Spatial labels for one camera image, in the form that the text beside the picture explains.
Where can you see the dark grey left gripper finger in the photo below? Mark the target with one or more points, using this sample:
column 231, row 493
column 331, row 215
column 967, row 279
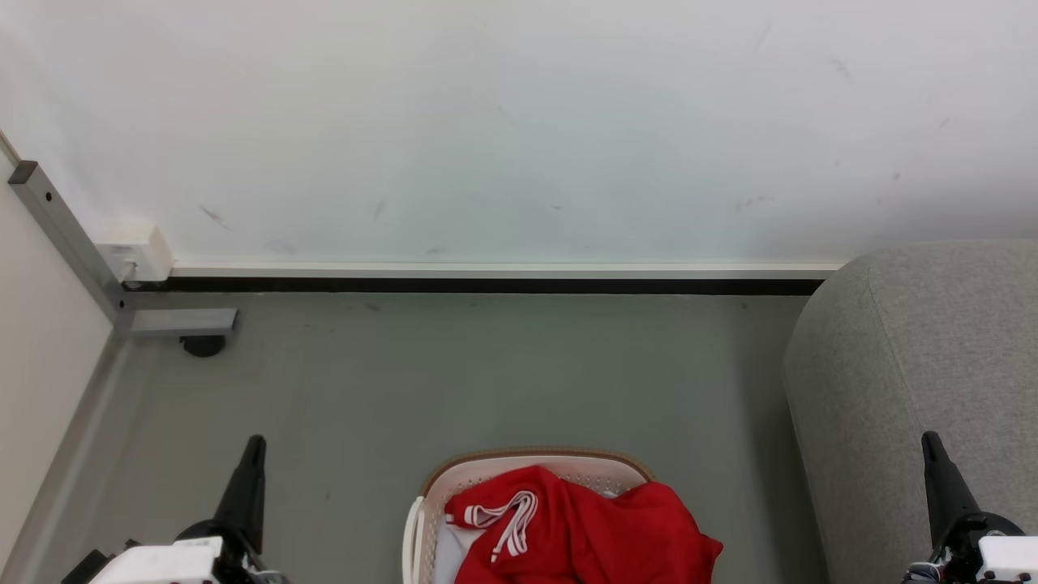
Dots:
column 245, row 495

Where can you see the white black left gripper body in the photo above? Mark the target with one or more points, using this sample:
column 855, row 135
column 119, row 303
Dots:
column 162, row 564

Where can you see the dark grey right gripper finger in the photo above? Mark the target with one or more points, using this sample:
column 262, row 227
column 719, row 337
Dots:
column 945, row 495

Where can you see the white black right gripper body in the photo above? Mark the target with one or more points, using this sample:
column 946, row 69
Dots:
column 1001, row 560

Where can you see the red white-panelled sports garment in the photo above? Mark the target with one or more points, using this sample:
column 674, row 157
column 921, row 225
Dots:
column 600, row 527

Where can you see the grey fabric sofa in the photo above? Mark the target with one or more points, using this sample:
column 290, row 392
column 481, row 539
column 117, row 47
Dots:
column 916, row 381

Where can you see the pale white cloth in basket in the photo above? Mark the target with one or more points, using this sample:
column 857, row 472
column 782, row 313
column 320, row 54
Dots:
column 450, row 558

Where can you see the beige partition panel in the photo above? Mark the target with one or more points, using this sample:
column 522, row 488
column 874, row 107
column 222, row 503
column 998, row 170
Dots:
column 40, row 365

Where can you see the white perforated laundry basket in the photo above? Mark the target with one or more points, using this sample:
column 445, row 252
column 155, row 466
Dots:
column 486, row 467

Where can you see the black skirting strip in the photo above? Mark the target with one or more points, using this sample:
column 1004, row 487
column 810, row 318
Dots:
column 486, row 285

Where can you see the black round frame foot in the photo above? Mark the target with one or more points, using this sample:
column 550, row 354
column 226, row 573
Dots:
column 203, row 346

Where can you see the white wall socket box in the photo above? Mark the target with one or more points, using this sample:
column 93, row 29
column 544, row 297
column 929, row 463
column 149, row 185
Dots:
column 139, row 251

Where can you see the grey metal frame leg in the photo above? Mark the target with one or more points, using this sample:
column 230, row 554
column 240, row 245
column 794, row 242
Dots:
column 73, row 243

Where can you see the white wall trim strip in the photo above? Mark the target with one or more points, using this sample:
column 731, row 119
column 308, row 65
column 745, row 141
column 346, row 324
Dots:
column 486, row 270

